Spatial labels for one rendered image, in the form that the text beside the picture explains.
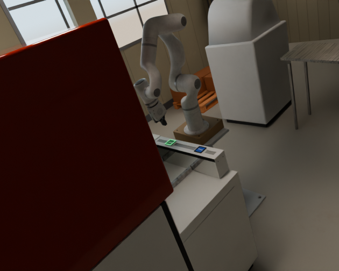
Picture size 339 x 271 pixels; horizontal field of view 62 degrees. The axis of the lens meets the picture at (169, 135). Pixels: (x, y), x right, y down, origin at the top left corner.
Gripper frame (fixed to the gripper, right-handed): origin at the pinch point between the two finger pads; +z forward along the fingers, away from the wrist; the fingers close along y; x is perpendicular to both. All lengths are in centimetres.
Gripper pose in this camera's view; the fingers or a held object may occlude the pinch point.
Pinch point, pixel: (163, 122)
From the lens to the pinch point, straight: 179.9
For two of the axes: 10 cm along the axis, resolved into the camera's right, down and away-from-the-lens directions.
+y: 6.0, -6.8, 4.2
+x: -6.8, -1.4, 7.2
